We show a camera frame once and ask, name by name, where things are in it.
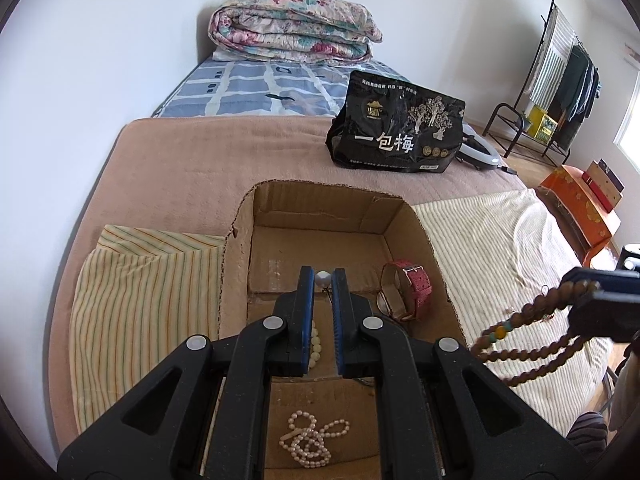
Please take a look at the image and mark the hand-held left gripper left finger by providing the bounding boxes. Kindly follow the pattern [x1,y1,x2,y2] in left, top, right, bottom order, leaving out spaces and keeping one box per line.
[57,266,317,480]

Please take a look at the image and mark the pinkish brown blanket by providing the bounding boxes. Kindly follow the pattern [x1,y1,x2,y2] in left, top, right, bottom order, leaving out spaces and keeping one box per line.
[47,116,532,461]

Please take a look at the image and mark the cardboard box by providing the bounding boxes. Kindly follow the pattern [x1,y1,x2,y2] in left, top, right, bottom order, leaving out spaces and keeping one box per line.
[217,180,471,480]

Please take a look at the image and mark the red strap wristwatch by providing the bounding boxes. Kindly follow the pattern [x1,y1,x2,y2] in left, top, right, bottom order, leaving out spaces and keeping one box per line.
[376,259,434,322]

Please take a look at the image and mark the yellow plastic crate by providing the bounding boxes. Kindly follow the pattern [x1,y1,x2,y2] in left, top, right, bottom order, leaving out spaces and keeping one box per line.
[525,105,558,141]

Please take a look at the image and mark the bright window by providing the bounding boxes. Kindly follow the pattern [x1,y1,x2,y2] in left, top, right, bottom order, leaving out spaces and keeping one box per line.
[614,105,640,166]

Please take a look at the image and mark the dark blue hanging garment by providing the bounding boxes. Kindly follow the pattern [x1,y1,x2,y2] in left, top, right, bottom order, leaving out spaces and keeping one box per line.
[582,62,600,119]

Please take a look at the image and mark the blue checked mattress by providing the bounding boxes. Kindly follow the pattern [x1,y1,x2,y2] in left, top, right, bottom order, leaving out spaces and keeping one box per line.
[150,55,416,120]

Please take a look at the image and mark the black hanging garment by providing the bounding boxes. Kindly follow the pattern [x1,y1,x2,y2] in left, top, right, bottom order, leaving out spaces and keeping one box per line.
[552,45,593,122]

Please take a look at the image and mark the brown wooden bead necklace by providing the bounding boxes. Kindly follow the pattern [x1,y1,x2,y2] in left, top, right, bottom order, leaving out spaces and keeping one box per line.
[469,280,601,388]

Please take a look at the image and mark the white bead bracelet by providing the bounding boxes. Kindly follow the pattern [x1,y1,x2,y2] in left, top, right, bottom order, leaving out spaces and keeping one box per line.
[307,270,333,372]

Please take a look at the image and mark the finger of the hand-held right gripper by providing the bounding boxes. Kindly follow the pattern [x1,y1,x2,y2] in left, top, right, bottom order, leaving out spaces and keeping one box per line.
[559,266,640,295]
[567,290,640,345]

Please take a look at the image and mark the white pearl necklace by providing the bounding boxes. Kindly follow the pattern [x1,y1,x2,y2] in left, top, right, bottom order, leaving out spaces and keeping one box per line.
[278,410,351,469]

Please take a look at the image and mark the folded floral quilt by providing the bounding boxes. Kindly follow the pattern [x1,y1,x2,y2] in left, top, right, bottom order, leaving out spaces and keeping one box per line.
[209,0,383,65]

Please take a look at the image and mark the striped yellow blanket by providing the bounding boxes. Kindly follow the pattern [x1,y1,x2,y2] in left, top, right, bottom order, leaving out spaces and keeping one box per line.
[68,189,615,436]

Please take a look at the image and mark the person's striped clothing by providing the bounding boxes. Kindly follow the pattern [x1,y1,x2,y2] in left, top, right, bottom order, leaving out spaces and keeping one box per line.
[567,411,609,464]

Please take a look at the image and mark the dark blue long box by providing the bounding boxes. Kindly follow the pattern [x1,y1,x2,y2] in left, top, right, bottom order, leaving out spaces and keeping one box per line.
[597,158,626,193]

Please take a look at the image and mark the red long box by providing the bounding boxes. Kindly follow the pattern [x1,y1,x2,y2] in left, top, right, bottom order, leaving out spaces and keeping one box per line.
[580,172,616,214]

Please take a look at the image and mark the black snack bag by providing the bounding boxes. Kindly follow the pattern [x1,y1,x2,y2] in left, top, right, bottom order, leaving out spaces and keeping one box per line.
[325,70,467,175]

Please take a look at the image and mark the striped hanging cloth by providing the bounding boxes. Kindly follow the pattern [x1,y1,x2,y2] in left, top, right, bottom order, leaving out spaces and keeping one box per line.
[527,7,576,108]

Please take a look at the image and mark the white grey appliance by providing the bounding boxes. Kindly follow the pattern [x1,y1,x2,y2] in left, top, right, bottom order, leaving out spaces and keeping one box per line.
[452,120,504,171]

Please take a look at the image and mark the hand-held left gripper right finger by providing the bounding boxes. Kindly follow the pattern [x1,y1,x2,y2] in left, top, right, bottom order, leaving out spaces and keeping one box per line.
[331,267,607,480]

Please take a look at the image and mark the black metal clothes rack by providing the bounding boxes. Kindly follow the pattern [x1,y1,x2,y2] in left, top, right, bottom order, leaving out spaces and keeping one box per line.
[482,0,601,166]

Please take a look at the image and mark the red and tan boxes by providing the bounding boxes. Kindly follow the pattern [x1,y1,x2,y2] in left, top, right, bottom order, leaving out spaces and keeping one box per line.
[582,160,623,211]

